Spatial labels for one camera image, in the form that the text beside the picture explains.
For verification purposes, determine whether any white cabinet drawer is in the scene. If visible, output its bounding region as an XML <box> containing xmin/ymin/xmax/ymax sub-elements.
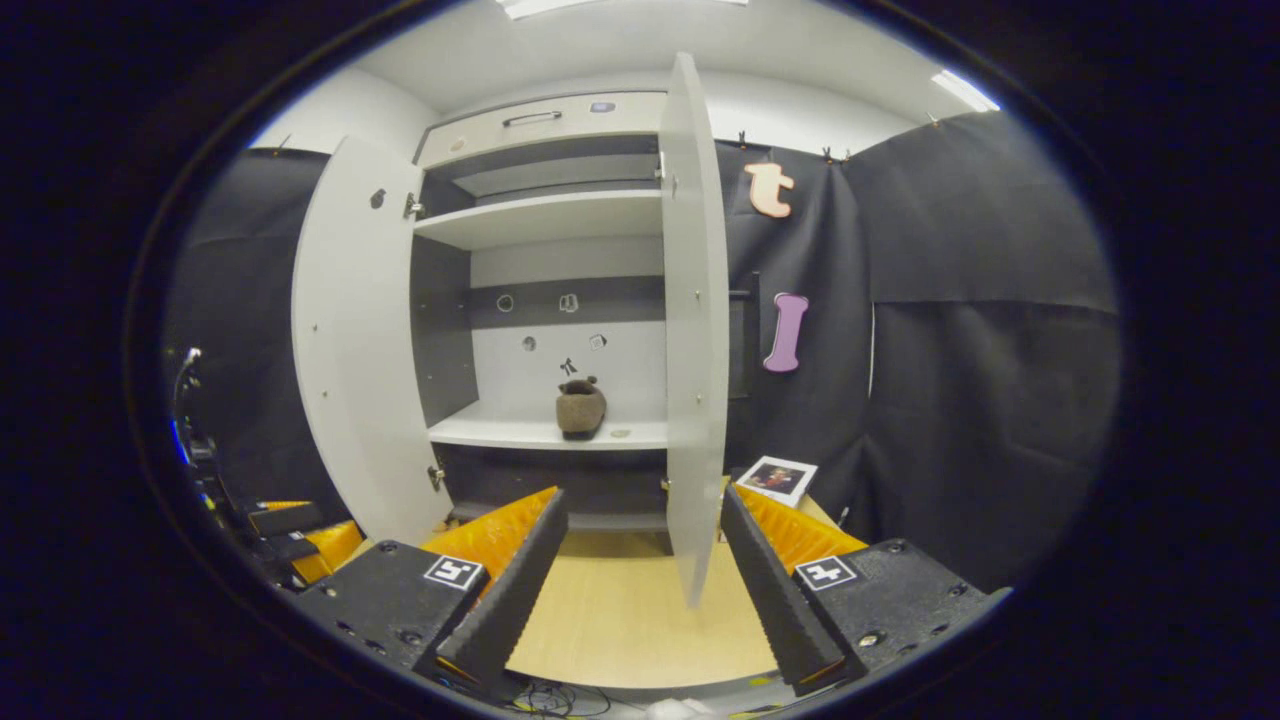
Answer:
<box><xmin>415</xmin><ymin>92</ymin><xmax>668</xmax><ymax>169</ymax></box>

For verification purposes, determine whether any bundle of cables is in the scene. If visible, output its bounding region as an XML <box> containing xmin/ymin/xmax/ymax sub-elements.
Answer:
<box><xmin>500</xmin><ymin>680</ymin><xmax>616</xmax><ymax>719</ymax></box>

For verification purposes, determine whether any white shoe cabinet door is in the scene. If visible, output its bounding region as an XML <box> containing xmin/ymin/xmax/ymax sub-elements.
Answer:
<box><xmin>290</xmin><ymin>135</ymin><xmax>456</xmax><ymax>546</ymax></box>
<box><xmin>657</xmin><ymin>52</ymin><xmax>731</xmax><ymax>609</ymax></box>

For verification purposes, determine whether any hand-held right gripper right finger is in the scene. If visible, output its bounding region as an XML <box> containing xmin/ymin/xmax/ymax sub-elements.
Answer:
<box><xmin>720</xmin><ymin>483</ymin><xmax>1011</xmax><ymax>696</ymax></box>

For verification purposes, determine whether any white framed photo card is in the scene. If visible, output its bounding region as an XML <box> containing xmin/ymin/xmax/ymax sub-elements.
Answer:
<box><xmin>735</xmin><ymin>455</ymin><xmax>819</xmax><ymax>509</ymax></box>

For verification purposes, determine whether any black backdrop cloth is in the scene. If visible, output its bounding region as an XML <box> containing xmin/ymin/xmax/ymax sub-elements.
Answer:
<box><xmin>165</xmin><ymin>110</ymin><xmax>1121</xmax><ymax>596</ymax></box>

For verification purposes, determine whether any white shoe cabinet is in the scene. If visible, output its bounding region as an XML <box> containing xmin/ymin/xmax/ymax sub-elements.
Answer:
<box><xmin>410</xmin><ymin>90</ymin><xmax>671</xmax><ymax>556</ymax></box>

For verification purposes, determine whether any brown fuzzy shoe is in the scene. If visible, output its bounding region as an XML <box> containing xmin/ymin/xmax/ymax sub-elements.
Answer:
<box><xmin>555</xmin><ymin>376</ymin><xmax>608</xmax><ymax>441</ymax></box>

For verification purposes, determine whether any black door handle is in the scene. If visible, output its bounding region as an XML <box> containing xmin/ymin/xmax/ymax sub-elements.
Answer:
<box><xmin>728</xmin><ymin>272</ymin><xmax>761</xmax><ymax>401</ymax></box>

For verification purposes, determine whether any ceiling light panel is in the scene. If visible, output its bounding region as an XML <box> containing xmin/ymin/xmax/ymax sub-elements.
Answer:
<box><xmin>495</xmin><ymin>0</ymin><xmax>751</xmax><ymax>21</ymax></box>

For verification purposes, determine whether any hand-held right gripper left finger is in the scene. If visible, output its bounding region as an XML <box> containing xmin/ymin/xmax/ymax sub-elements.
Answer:
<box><xmin>295</xmin><ymin>487</ymin><xmax>569</xmax><ymax>691</ymax></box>

